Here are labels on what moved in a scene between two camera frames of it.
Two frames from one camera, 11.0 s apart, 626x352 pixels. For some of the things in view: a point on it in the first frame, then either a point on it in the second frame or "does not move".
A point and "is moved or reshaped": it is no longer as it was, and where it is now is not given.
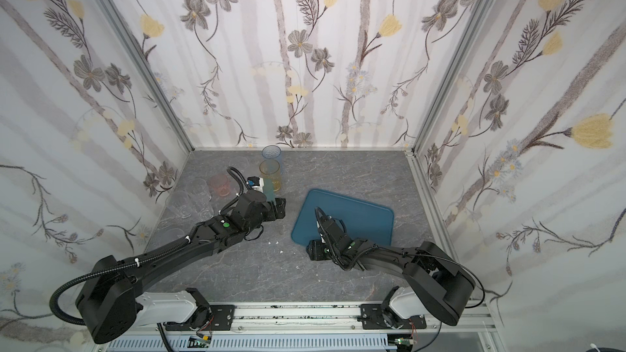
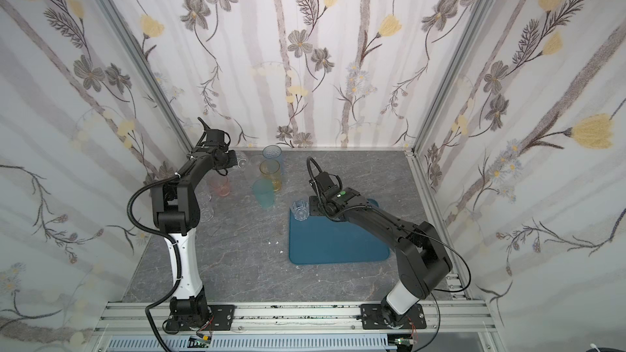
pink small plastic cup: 221,182 does not move
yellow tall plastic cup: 271,169 does not move
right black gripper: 328,236 to 317,205
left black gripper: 278,208 to 230,159
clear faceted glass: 178,204 is moved or reshaped
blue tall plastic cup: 272,152 does not move
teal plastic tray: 359,220 is moved or reshaped
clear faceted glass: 200,200 to 301,209
